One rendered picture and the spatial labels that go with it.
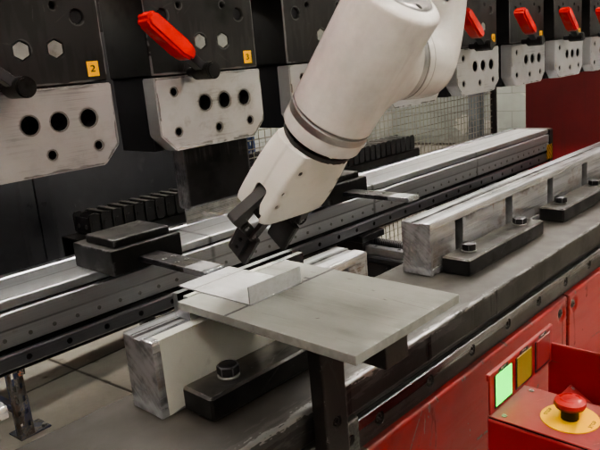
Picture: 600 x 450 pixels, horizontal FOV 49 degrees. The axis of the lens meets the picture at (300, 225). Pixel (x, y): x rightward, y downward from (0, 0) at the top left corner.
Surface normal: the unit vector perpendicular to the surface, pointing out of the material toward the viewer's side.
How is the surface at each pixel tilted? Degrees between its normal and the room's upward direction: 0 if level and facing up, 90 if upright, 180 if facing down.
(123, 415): 0
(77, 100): 90
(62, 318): 90
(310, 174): 129
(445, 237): 90
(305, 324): 0
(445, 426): 90
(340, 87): 106
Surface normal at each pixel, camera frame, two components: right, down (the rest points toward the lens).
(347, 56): -0.52, 0.39
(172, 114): 0.73, 0.11
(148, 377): -0.68, 0.23
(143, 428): -0.08, -0.97
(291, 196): 0.53, 0.73
